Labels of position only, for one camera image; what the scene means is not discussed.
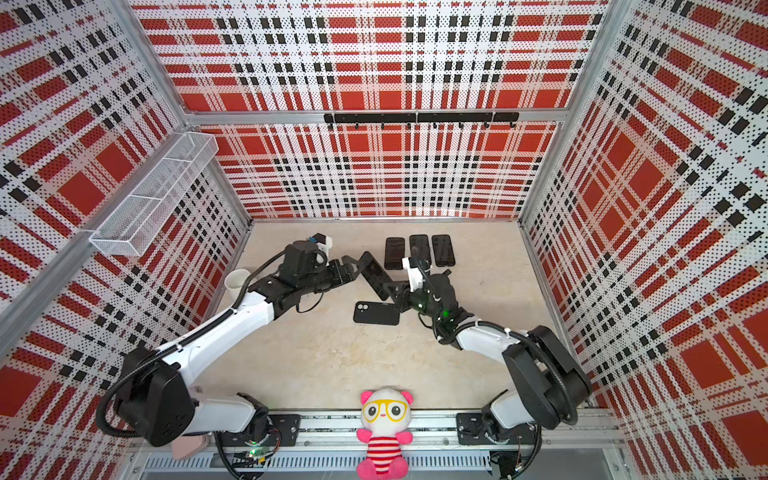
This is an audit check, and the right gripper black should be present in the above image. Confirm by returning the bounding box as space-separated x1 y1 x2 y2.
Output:
386 280 442 322

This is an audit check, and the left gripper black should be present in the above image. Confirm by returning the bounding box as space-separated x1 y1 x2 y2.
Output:
299 255 365 295

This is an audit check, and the black phone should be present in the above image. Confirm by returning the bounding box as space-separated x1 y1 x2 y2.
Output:
409 234 432 270
359 251 393 301
431 234 456 267

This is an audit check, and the black phone case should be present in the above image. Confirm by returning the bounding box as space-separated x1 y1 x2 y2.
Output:
353 301 400 326

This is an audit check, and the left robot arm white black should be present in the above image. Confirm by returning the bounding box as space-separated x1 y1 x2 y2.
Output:
95 234 362 447

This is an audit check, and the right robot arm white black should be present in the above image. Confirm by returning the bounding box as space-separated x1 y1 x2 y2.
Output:
387 257 592 443

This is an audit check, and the pink phone case at edge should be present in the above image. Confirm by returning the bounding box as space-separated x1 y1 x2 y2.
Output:
171 434 210 461

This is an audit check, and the white mug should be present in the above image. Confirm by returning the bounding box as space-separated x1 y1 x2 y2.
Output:
224 269 250 300

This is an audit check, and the pink panda plush toy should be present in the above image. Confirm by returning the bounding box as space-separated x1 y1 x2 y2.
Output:
356 387 414 480

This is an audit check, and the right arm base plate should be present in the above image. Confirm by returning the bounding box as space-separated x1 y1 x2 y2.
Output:
456 412 537 446

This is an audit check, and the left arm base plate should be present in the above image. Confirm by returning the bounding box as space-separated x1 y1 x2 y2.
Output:
220 414 301 448

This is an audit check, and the black wall hook rail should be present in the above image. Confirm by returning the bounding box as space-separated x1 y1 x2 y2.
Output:
323 111 520 127

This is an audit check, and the white wire mesh basket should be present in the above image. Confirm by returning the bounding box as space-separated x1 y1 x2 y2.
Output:
90 132 218 257

